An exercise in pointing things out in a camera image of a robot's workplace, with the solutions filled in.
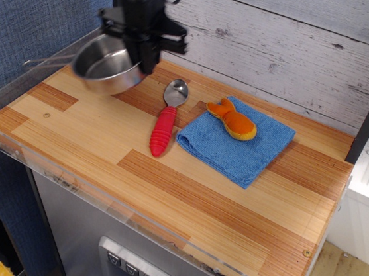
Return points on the stainless steel pot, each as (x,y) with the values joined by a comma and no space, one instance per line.
(102,66)

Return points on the red handled metal spoon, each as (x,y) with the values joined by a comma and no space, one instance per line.
(175,94)

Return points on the clear acrylic guard rail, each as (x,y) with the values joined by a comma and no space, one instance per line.
(176,198)

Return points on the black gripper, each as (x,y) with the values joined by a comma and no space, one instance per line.
(146,22)

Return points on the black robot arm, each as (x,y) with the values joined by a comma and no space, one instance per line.
(145,29)

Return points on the stainless steel cabinet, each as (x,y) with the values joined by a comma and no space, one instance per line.
(77,224)

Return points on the orange plush fish toy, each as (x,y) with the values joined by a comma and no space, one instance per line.
(238,125)

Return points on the silver button panel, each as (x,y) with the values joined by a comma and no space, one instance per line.
(116,260)

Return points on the blue folded cloth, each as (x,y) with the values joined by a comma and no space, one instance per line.
(241,162)

